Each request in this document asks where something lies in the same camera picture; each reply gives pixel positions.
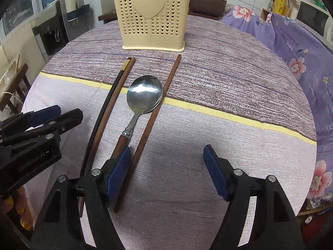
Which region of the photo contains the small wooden box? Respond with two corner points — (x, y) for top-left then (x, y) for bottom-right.
(260, 8), (272, 23)

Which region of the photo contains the white enamel pot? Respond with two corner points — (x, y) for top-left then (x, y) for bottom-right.
(0, 57), (19, 89)

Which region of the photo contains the dark wooden chair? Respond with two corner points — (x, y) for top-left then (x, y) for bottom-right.
(0, 63), (29, 112)

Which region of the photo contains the wooden-handled metal spoon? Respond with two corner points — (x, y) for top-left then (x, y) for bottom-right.
(105, 75), (164, 172)

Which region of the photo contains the dark blue cup holder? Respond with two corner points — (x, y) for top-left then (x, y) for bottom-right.
(64, 4), (91, 21)

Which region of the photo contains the white brown rice cooker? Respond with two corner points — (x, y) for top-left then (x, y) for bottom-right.
(189, 0), (227, 21)

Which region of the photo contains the purple floral cloth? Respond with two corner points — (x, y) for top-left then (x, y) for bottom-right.
(221, 4), (333, 206)

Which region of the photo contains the white paper cup roll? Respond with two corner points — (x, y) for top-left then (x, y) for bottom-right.
(64, 0), (78, 13)

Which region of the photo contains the cream perforated utensil holder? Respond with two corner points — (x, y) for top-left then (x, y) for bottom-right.
(110, 0), (194, 53)

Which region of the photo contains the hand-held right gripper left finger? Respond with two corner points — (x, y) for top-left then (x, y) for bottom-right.
(30, 146), (132, 250)

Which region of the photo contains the brown wooden chopstick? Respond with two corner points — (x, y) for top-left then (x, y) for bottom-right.
(113, 54), (183, 213)
(79, 57), (137, 218)

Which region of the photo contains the black water dispenser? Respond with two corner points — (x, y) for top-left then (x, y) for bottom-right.
(34, 1), (90, 56)

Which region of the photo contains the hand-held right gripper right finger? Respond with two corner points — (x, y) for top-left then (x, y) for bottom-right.
(203, 144), (305, 250)

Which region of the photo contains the cream board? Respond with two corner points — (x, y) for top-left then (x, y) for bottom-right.
(0, 26), (47, 84)

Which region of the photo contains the white cable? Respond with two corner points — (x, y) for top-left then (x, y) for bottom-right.
(0, 91), (24, 108)

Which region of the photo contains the white microwave oven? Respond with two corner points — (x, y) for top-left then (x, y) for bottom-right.
(295, 0), (333, 42)

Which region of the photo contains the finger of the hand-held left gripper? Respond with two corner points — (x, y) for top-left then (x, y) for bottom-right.
(0, 105), (62, 133)
(0, 109), (84, 149)

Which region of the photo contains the white framed window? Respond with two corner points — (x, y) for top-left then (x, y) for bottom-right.
(0, 0), (43, 37)

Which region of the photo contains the black chopstick with gold band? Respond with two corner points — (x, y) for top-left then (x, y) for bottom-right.
(79, 59), (131, 179)

